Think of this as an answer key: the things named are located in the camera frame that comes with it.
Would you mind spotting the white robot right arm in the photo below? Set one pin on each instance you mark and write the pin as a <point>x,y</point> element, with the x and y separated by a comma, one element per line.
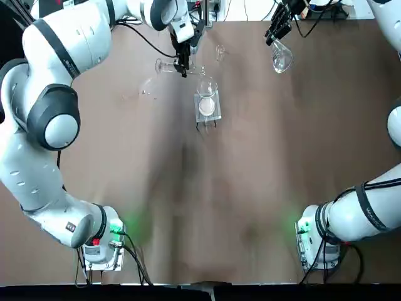
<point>360,213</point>

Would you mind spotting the large clear glass beaker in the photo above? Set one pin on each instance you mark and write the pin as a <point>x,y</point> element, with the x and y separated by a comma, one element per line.
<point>207,87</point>

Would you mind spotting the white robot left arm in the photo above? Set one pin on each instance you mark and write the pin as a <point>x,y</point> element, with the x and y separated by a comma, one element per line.
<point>62,44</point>

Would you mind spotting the clear glass conical flask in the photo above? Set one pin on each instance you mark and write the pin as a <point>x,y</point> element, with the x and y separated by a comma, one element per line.
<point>282,61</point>

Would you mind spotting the black router with red logo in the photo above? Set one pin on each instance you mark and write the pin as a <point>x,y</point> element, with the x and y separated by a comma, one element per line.
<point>50,4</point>

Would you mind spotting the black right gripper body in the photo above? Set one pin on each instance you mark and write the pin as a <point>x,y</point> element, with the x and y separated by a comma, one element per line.
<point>296,4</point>

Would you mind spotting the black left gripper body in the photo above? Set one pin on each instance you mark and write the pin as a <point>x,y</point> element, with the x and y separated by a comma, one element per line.
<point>185,47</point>

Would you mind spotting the brown and black bag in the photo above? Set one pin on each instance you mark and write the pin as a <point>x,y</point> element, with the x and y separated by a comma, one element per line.
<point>304,13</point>

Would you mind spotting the tall glass graduated cylinder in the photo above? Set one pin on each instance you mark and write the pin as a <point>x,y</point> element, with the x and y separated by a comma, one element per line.
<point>166,66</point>

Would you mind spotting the small clear glass beaker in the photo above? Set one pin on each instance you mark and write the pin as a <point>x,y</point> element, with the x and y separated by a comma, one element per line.
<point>221,53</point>

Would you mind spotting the aluminium profile post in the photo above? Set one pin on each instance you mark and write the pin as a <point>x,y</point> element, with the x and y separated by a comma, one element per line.
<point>208,12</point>

